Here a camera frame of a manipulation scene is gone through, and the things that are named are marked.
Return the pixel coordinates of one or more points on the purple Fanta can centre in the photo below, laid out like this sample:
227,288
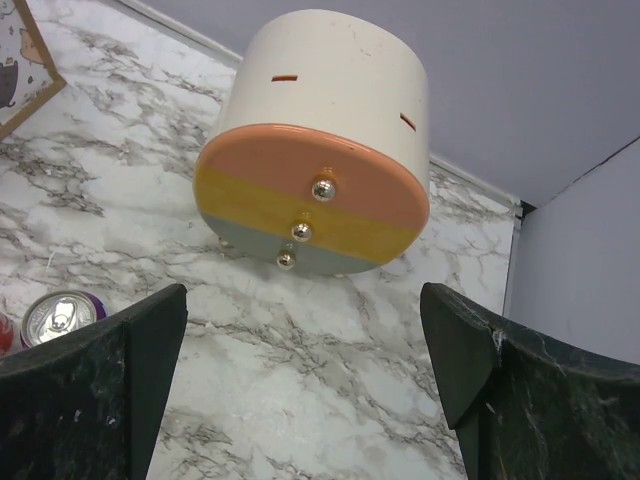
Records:
59,313

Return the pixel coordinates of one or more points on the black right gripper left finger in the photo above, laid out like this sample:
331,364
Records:
89,405

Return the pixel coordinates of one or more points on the cream three-drawer round cabinet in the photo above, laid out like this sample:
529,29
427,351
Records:
318,160

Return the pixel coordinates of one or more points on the red Coke can front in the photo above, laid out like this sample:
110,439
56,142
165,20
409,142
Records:
10,336

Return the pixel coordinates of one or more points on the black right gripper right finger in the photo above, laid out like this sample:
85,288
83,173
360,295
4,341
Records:
524,405

